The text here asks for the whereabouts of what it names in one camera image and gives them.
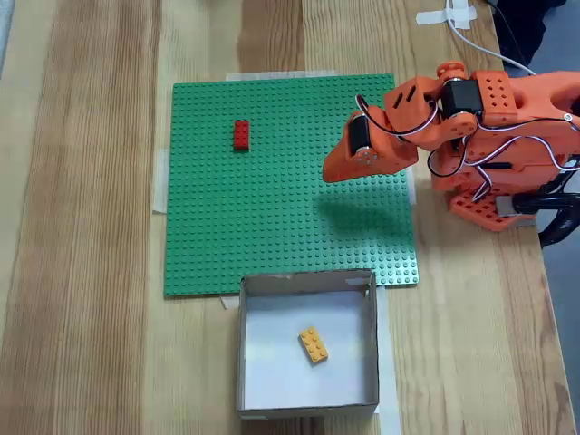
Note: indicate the yellow lego block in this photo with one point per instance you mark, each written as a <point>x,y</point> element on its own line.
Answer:
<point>313,345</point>

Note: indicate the green lego baseplate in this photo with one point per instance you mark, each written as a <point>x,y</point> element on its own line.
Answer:
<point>272,217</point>

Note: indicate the red lego block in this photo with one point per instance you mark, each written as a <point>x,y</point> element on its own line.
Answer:
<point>242,136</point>

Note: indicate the cardboard box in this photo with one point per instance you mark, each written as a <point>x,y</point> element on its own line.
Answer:
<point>272,371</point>

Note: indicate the translucent masking tape strip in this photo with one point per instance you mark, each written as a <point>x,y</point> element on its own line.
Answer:
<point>281,76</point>
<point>412,192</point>
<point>159,181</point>
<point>389,362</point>
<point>226,302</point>

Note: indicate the white tape cross patch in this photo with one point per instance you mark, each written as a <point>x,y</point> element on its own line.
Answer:
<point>462,16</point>

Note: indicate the black table clamp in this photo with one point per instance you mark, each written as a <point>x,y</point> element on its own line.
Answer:
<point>557,199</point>

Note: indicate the person's leg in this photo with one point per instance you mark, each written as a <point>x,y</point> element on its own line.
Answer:
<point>530,27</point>

